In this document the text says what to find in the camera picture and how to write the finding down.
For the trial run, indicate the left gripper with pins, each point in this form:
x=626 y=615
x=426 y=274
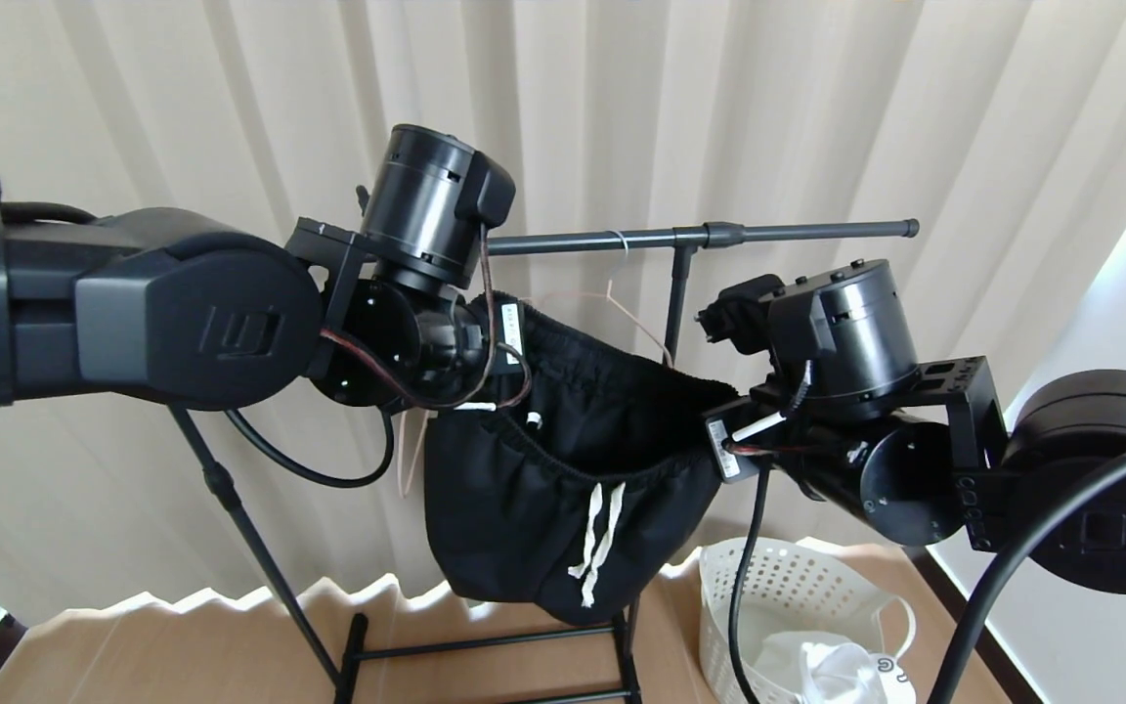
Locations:
x=407 y=342

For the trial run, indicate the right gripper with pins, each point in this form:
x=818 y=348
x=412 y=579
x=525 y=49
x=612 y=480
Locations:
x=876 y=469

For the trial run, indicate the black clothes rack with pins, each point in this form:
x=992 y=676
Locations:
x=798 y=233

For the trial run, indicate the black shorts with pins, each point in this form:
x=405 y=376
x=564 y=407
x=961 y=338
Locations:
x=524 y=508

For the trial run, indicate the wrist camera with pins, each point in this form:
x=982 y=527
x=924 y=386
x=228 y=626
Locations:
x=739 y=313
x=487 y=191

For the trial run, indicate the pink clothes hanger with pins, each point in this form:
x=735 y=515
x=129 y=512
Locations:
x=641 y=328
x=407 y=460

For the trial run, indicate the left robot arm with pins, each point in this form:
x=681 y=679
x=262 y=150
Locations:
x=182 y=313

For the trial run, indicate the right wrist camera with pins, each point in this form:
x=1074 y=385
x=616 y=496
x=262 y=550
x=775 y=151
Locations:
x=739 y=313

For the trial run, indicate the white garment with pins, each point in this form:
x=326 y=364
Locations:
x=817 y=670

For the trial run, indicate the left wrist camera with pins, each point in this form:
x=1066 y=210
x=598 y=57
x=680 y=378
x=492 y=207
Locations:
x=487 y=191

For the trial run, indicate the white curtain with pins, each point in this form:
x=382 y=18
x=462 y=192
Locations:
x=817 y=117

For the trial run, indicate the white laundry basket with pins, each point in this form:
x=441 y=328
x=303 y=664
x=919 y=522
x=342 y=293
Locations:
x=788 y=587

